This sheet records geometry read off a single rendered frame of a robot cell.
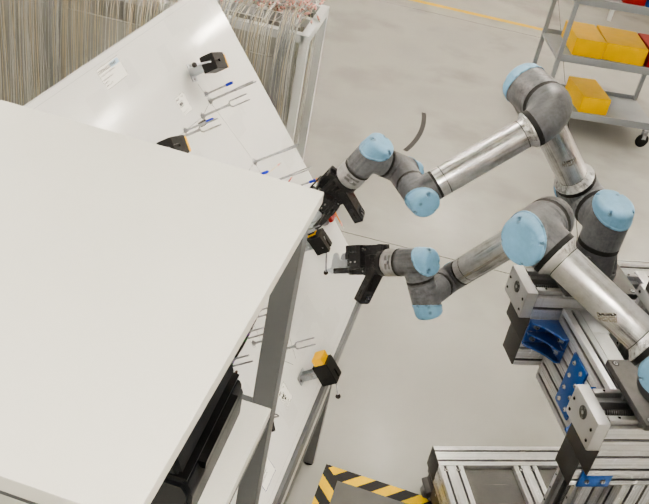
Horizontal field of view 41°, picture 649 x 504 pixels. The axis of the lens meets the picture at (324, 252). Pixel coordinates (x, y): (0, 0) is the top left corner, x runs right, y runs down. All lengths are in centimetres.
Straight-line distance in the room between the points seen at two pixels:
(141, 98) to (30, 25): 131
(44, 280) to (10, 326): 8
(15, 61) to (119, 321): 246
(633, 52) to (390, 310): 294
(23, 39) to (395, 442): 205
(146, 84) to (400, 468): 190
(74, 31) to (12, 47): 26
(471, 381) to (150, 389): 306
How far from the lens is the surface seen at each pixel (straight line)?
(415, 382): 376
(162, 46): 219
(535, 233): 196
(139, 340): 92
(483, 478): 318
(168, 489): 120
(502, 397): 384
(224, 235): 108
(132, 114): 199
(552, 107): 217
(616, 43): 626
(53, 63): 325
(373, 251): 232
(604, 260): 250
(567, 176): 247
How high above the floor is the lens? 246
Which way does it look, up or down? 34 degrees down
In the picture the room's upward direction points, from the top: 11 degrees clockwise
